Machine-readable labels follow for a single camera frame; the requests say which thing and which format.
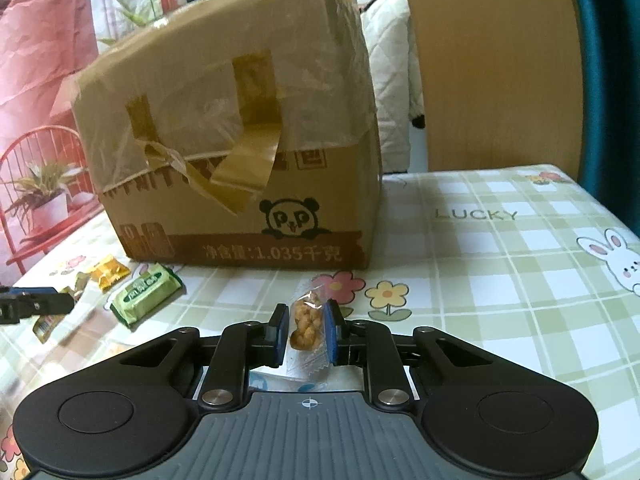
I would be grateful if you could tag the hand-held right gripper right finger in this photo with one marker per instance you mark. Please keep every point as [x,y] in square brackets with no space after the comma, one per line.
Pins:
[330,332]

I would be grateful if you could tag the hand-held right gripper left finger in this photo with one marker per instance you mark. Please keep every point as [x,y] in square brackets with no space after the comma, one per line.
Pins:
[280,332]

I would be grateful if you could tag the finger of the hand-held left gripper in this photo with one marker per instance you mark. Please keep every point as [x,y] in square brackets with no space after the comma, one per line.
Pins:
[35,305]

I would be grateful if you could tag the clear packet of twisted snack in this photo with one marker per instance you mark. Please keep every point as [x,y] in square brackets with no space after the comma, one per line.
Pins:
[305,330]

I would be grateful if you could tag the brown cardboard box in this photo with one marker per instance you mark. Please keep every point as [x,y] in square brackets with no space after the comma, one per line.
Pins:
[320,200]

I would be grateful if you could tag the brown yellow snack packet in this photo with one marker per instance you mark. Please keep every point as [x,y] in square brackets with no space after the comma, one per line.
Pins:
[47,331]

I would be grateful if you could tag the small tan snack packet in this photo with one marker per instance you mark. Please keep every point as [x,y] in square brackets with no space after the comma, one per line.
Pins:
[80,285]

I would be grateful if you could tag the yellow candy packet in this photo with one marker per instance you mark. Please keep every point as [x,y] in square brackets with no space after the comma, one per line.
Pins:
[107,272]

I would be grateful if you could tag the green labelled snack packet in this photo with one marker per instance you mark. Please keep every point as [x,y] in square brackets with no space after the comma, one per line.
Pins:
[145,292]

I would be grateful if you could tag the clear plastic liner bag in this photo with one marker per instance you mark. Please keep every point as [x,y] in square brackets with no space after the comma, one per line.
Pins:
[200,100]

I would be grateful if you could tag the white quilted blanket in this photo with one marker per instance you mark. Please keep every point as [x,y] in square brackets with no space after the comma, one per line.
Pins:
[390,85]

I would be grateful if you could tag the wooden chair back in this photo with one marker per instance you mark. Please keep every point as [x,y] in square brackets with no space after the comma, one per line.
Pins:
[500,60]

